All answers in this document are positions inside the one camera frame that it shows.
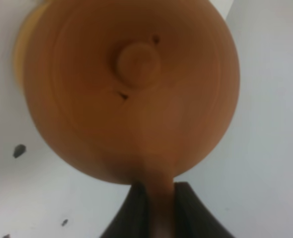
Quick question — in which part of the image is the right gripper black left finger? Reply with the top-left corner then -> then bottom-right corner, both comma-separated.
101,183 -> 152,238

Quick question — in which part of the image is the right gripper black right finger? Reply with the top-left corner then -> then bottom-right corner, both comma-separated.
170,182 -> 233,238

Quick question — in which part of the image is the brown teapot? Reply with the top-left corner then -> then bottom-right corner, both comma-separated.
23,0 -> 240,238

